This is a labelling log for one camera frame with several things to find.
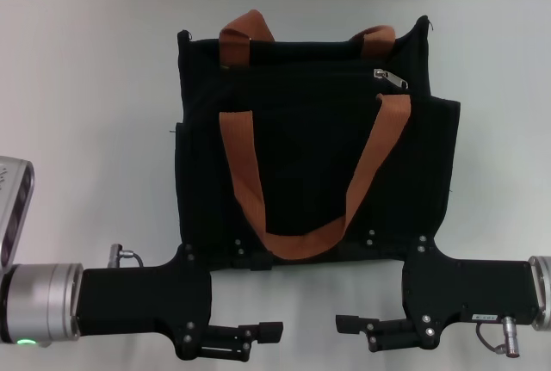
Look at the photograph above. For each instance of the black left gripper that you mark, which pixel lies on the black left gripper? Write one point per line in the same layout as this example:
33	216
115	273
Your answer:
142	302

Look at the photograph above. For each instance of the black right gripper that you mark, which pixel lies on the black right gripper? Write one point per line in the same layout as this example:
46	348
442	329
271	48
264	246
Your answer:
473	289

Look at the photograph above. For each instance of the silver zipper pull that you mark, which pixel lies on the silver zipper pull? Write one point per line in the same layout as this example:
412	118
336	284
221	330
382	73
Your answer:
394	79

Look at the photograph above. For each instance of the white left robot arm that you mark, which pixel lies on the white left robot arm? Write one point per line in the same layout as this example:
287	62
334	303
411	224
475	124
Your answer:
39	302

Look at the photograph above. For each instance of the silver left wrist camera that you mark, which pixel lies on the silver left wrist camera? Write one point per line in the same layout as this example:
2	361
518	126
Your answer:
13	207

